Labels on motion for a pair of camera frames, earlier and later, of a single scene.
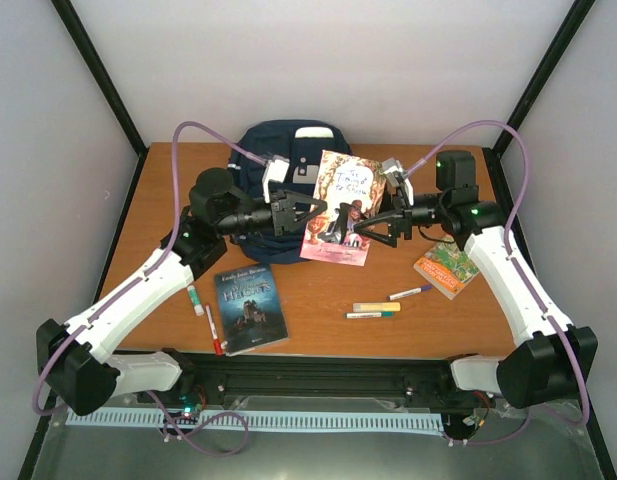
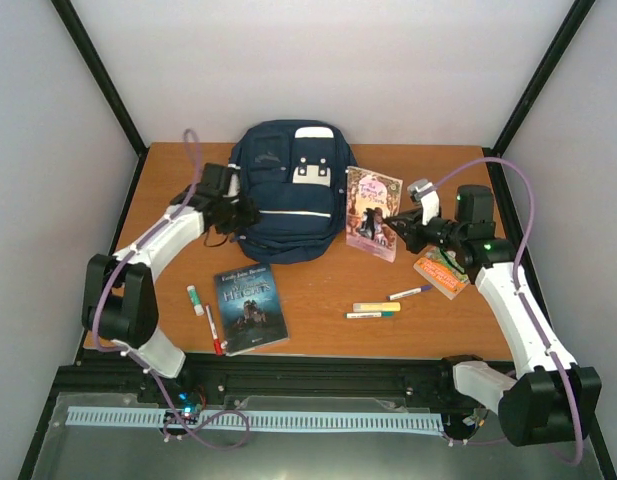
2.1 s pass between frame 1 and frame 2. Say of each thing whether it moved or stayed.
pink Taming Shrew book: moved
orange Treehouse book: stayed
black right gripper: moved
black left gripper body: moved
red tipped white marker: stayed
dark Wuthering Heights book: stayed
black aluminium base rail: stayed
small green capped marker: stayed
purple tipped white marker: stayed
